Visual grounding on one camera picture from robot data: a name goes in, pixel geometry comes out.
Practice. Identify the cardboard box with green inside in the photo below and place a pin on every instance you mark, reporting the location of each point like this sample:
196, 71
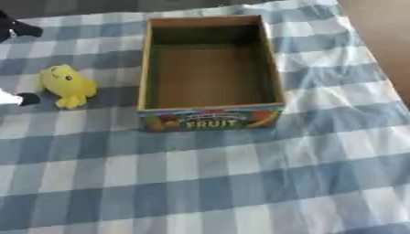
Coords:
211, 119

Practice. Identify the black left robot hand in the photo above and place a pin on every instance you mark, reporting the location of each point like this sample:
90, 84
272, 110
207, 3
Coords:
21, 29

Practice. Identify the yellow soft toy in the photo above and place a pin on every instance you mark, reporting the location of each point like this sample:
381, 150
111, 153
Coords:
66, 83

